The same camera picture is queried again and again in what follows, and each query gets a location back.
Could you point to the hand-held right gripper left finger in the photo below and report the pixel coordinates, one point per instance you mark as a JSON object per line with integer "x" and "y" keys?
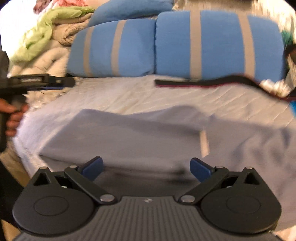
{"x": 92, "y": 166}

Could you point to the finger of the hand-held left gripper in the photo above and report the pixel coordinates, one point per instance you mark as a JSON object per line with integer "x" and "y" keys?
{"x": 54, "y": 87}
{"x": 64, "y": 82}

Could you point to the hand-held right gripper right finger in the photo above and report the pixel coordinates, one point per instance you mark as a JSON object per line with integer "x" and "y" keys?
{"x": 200, "y": 169}

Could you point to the grey-blue fleece pants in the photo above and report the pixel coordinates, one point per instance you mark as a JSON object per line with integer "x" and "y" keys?
{"x": 138, "y": 134}

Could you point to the person's left hand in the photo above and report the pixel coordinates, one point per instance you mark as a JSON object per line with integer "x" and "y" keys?
{"x": 13, "y": 115}

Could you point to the cream duvet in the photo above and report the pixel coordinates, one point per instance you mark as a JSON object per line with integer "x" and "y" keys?
{"x": 46, "y": 60}

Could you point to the blue grey-striped pillow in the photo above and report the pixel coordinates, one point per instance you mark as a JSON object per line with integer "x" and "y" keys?
{"x": 219, "y": 46}
{"x": 101, "y": 53}

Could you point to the beige knitted blanket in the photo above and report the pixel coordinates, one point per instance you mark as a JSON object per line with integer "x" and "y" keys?
{"x": 67, "y": 30}

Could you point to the light green blanket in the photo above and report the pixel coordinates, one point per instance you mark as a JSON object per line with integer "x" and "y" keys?
{"x": 46, "y": 25}

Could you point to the white quilted bedspread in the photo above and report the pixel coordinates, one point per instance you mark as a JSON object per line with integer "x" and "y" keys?
{"x": 138, "y": 97}

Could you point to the pink floral blanket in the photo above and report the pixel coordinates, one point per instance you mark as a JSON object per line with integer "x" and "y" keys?
{"x": 60, "y": 3}

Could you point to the person's black clothing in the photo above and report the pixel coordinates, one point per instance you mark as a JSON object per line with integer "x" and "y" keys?
{"x": 7, "y": 180}

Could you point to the plain blue pillow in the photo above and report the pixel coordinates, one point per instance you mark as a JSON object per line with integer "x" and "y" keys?
{"x": 129, "y": 9}

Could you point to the white crumpled cloth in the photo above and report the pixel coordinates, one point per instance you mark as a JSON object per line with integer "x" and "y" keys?
{"x": 277, "y": 87}

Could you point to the teal knitted cloth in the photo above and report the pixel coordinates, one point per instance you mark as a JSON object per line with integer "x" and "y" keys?
{"x": 288, "y": 38}

